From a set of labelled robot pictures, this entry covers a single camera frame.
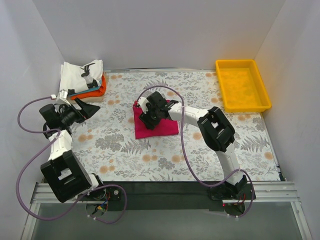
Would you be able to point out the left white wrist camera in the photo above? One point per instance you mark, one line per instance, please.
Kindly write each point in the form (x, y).
(61, 98)

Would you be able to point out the orange folded t shirt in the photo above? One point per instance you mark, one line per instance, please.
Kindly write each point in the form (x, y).
(95, 93)

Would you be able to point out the teal folded t shirt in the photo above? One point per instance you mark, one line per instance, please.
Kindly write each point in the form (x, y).
(71, 92)

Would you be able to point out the yellow plastic bin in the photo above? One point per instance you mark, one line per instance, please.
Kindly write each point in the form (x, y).
(241, 86)

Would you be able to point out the floral table mat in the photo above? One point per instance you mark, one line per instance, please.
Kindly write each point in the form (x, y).
(106, 144)

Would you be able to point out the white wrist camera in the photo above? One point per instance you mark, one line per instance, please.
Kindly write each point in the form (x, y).
(61, 98)
(142, 103)

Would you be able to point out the magenta t shirt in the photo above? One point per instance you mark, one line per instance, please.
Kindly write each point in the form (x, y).
(166, 127)

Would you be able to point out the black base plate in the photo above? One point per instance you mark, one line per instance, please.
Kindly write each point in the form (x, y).
(172, 195)

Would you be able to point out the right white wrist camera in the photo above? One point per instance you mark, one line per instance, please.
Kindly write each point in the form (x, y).
(142, 103)

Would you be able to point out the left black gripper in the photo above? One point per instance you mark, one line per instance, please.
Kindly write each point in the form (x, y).
(78, 111)

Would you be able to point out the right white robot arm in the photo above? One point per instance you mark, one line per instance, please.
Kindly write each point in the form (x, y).
(217, 132)

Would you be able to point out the beige folded t shirt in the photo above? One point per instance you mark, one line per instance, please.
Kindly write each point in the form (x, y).
(98, 99)

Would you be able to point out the aluminium front rail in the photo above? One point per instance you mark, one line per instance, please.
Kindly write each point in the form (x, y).
(181, 211)

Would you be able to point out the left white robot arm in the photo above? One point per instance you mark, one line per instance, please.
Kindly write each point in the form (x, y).
(63, 171)

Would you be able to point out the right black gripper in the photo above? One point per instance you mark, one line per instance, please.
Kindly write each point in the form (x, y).
(149, 119)

